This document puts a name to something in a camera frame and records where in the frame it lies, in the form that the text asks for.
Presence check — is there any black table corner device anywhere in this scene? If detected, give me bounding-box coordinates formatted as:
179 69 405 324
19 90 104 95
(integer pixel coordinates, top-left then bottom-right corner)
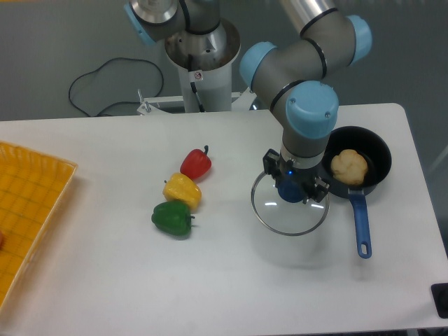
430 283 448 319

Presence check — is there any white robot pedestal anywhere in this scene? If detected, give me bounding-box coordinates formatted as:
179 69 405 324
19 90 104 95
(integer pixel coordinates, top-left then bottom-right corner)
164 18 241 113

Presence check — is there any glass pot lid blue knob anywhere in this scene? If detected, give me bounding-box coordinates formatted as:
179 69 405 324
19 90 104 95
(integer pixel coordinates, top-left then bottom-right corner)
251 172 330 237

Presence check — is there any black pot blue handle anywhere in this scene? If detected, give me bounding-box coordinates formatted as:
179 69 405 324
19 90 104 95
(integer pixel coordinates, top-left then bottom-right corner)
319 126 392 259

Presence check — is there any green bell pepper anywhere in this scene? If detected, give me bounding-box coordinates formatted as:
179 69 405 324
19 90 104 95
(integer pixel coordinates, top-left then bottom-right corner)
151 200 195 239

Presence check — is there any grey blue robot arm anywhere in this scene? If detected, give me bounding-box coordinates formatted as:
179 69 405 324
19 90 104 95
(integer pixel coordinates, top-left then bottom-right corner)
124 1 372 203

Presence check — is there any beige bread roll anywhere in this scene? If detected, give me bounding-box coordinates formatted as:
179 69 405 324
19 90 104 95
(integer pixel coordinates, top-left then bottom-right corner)
330 149 368 186

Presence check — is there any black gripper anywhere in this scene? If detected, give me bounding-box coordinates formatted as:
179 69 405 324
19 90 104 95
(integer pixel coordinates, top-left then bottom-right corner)
262 148 330 204

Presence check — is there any black cable loop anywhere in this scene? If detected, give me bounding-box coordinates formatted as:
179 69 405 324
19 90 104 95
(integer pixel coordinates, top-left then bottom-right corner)
68 57 165 118

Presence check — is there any yellow bell pepper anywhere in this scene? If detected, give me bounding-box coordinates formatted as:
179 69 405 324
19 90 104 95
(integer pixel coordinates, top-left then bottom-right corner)
162 173 202 211

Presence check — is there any red bell pepper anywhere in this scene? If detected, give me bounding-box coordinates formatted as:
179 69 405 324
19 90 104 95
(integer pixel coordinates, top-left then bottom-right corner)
180 145 212 180

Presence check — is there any yellow woven basket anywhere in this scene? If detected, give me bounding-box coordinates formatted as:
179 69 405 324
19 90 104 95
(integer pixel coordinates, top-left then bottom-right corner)
1 141 78 305

